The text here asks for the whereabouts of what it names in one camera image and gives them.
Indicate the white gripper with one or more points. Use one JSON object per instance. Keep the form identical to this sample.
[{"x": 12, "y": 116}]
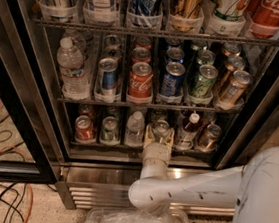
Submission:
[{"x": 156, "y": 151}]

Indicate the silver 7up can bottom shelf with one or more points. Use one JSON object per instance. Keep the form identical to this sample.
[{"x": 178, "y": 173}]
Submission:
[{"x": 160, "y": 130}]

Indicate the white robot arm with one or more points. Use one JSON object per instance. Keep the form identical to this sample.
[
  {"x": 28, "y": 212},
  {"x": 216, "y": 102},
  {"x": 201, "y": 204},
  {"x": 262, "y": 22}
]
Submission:
[{"x": 252, "y": 190}]

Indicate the small water bottle bottom shelf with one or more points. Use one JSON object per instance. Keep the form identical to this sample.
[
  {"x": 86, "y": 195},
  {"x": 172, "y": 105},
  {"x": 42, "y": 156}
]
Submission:
[{"x": 134, "y": 131}]

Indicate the bronze can bottom shelf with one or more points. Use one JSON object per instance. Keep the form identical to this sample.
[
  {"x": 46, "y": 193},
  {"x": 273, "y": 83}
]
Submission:
[{"x": 209, "y": 137}]

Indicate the green can bottom shelf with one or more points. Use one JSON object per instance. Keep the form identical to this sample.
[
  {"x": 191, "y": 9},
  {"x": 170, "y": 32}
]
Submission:
[{"x": 109, "y": 132}]

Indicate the red coca-cola can front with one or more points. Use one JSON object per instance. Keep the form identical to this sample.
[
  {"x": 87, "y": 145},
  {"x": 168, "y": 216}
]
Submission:
[{"x": 140, "y": 80}]

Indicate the blue pepsi can front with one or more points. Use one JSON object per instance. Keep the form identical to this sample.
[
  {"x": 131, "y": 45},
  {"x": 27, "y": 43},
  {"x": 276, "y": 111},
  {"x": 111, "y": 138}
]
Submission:
[{"x": 172, "y": 80}]

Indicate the blue pepsi can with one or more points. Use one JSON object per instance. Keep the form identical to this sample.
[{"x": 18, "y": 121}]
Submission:
[
  {"x": 174, "y": 54},
  {"x": 172, "y": 80}
]

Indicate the green can front middle shelf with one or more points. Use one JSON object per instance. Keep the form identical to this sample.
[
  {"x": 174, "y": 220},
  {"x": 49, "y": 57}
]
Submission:
[{"x": 203, "y": 81}]

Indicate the red can bottom shelf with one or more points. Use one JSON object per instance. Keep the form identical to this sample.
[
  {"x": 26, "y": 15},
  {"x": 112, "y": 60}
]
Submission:
[{"x": 84, "y": 129}]

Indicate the blue silver can middle shelf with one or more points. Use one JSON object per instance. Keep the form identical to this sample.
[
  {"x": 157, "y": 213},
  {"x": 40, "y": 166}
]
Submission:
[{"x": 108, "y": 76}]

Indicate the gold can front middle shelf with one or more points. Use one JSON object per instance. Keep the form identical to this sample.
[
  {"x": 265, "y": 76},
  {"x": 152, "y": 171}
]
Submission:
[{"x": 235, "y": 86}]

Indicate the gold can shelf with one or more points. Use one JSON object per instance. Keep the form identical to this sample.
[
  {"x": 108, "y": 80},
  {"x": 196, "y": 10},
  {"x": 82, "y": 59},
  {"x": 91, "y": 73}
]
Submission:
[
  {"x": 230, "y": 65},
  {"x": 235, "y": 86},
  {"x": 184, "y": 13}
]

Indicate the stainless steel fridge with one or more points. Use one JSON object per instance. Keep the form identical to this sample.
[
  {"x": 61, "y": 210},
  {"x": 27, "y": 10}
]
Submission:
[{"x": 95, "y": 175}]

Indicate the right glass fridge door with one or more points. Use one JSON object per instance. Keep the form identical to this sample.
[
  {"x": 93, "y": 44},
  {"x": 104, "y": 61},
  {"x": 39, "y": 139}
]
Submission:
[{"x": 260, "y": 132}]

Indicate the glass fridge door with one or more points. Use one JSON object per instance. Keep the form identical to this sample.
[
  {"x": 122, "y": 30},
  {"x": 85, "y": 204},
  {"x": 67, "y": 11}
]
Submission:
[
  {"x": 26, "y": 133},
  {"x": 260, "y": 132}
]

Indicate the large water bottle middle shelf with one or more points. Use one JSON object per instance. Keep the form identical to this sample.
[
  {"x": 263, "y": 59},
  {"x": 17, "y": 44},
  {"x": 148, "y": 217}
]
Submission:
[{"x": 73, "y": 73}]

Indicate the gold can top shelf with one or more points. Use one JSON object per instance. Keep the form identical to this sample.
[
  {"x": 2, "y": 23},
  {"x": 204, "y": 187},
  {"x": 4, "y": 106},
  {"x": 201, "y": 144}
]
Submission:
[{"x": 184, "y": 13}]

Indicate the left glass fridge door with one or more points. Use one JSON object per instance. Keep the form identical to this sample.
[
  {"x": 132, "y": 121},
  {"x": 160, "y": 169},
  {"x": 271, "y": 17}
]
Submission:
[{"x": 26, "y": 133}]

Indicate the white green can top shelf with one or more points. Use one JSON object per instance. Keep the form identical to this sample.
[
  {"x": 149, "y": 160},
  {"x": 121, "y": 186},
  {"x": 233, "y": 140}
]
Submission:
[{"x": 229, "y": 10}]

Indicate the red coca-cola can top shelf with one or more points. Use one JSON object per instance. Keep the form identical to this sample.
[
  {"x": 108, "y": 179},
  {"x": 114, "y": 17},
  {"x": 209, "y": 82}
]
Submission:
[{"x": 265, "y": 17}]

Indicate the brown drink bottle white cap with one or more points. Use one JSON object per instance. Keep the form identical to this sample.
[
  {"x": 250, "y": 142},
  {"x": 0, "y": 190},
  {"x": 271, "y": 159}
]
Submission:
[{"x": 187, "y": 132}]

